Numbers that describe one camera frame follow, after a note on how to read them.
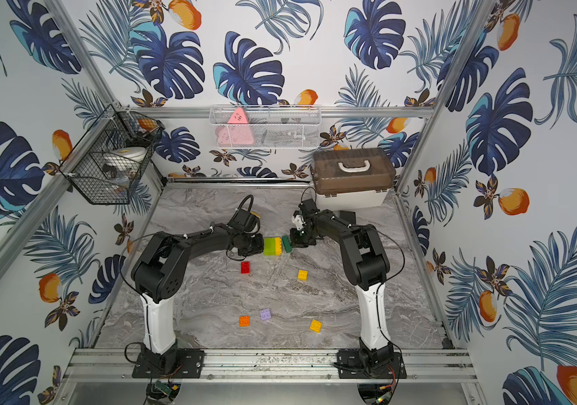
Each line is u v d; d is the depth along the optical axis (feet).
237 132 2.95
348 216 3.40
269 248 3.16
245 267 3.02
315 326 2.68
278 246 3.20
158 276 1.75
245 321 2.72
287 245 3.26
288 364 2.50
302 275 3.01
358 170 3.24
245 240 2.67
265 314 2.71
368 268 1.87
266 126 3.03
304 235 2.93
